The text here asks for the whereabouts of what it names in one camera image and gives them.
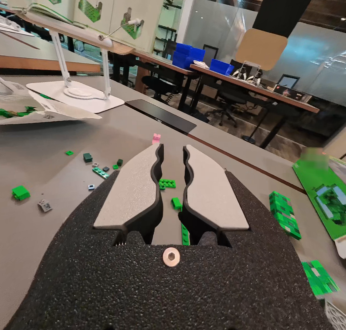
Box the dark toy box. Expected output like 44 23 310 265
272 84 312 102

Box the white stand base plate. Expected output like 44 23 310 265
15 3 144 114

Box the green creeper block build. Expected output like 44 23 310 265
269 191 302 240

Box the black panel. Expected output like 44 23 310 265
252 0 313 38

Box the black picture frame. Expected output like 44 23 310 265
203 44 219 65
278 74 300 88

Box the instruction booklet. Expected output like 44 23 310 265
0 0 169 55

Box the clear acrylic rack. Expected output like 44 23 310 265
232 61 263 85

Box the white patterned object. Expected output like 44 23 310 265
323 299 346 330

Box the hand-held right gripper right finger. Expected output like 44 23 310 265
178 144 250 246

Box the tan rounded panel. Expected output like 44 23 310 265
235 28 287 71

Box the blue storage bin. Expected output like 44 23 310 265
210 59 235 76
172 43 206 68

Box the white paper bag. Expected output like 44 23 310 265
0 77 103 125

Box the green toy box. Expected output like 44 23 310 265
292 157 346 255

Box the grey desk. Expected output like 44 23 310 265
0 75 346 330

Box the black rectangular mat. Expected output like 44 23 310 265
125 99 197 134

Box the wooden office table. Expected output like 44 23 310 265
108 45 202 111
0 32 101 73
190 64 320 149

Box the white book stand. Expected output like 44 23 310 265
0 16 41 50

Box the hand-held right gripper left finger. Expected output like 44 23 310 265
93 143 164 245

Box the black office chair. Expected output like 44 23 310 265
208 59 260 127
142 39 187 100

